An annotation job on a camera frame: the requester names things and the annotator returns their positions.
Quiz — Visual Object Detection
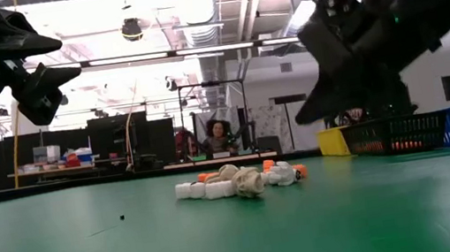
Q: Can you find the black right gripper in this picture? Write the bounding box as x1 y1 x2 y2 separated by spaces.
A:
277 0 450 128

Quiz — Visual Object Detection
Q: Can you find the small orange toy figure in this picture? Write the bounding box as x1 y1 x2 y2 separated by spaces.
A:
293 162 310 180
195 170 221 185
261 157 278 173

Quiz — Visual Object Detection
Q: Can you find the person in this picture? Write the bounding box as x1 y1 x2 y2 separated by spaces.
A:
196 116 241 157
341 107 369 126

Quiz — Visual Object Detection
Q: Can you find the yellow plastic basket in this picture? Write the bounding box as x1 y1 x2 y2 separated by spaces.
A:
315 125 354 160

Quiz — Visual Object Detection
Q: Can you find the white hanging sheet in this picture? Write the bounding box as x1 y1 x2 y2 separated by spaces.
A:
248 94 330 158

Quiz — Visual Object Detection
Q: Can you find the black plastic basket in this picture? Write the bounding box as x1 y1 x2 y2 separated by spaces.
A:
339 109 450 164

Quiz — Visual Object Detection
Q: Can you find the clear plastic storage box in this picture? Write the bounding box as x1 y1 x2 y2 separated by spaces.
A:
32 143 63 166

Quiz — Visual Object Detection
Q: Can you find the long ceiling light bar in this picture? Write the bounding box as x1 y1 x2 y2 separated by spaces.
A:
24 4 450 90

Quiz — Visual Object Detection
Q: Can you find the small red container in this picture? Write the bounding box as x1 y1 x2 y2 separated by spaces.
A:
64 151 81 170

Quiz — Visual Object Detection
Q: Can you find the blue and white box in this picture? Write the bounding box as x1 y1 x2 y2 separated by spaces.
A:
76 146 95 164

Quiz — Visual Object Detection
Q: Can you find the distant wooden workbench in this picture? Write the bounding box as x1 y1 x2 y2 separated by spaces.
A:
6 156 133 187

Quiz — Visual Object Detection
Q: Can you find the light wooden table top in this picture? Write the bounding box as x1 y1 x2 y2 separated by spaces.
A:
162 148 278 173

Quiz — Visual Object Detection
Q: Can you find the yellow hanging cable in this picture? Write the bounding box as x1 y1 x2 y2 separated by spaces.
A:
114 80 151 169
0 0 45 189

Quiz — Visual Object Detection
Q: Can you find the black ceiling dome camera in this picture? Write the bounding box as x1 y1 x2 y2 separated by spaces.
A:
119 16 145 43

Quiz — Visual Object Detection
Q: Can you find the black metal stand frame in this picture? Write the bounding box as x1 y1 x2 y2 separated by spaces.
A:
175 76 256 159

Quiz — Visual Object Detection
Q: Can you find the black partition wall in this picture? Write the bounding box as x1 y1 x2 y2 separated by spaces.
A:
0 105 180 193

